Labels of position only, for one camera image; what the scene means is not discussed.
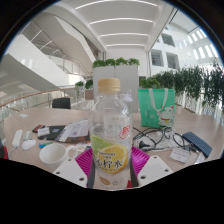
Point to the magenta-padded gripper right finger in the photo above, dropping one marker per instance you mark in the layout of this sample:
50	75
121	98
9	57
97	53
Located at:
155	170

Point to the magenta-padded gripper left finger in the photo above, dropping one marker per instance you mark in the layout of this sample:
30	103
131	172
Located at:
70	171

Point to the clear lemon drink bottle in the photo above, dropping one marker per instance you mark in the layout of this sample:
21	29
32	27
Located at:
110	133

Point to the white ceramic mug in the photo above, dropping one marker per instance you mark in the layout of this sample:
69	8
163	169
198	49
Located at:
53	154

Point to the white card packet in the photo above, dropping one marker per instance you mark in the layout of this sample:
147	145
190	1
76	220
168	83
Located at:
180	155

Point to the small teal packet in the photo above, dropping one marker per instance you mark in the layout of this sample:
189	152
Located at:
45	145

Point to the open printed booklet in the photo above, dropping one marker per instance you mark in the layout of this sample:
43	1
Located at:
76	130

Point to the black folder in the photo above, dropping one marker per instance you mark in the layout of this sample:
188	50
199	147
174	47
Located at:
53	131

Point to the clear plastic packet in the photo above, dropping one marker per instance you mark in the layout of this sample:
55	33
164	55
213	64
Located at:
200	158

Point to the white computer mouse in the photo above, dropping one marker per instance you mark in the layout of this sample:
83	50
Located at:
28	144

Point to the dark smartphone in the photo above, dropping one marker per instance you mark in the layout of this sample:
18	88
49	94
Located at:
38	128

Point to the white power strip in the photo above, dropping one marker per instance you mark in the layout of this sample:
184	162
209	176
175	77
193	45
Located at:
17	138

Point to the green tote bag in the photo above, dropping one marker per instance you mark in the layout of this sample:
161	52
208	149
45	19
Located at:
156	106

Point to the black office chair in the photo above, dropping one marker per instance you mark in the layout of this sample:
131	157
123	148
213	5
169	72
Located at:
61	103

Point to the white spray bottle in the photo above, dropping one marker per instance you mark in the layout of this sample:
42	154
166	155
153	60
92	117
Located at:
127	98

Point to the potted green shrubs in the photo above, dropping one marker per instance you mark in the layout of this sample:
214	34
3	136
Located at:
84	84

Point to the row of green hedge plants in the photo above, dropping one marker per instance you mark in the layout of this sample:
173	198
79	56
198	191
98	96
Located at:
190	83

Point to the white cabinet topped with plants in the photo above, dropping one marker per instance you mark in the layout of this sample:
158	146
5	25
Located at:
115	76

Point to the ceiling light strips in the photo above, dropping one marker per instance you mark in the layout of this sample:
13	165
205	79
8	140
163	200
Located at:
123	20

